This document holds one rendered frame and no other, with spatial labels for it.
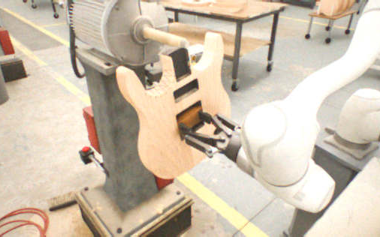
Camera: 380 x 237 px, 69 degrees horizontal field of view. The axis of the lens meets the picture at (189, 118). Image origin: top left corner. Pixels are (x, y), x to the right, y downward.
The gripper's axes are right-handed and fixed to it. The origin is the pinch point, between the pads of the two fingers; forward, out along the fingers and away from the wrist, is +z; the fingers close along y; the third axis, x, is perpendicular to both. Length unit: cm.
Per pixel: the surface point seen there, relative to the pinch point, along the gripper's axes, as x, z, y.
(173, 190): -78, 42, 10
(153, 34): 20.2, 22.0, 7.1
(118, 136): -27, 47, -7
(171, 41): 19.7, 12.7, 6.8
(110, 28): 23.6, 31.8, -2.3
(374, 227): -14, -49, 11
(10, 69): -85, 360, -7
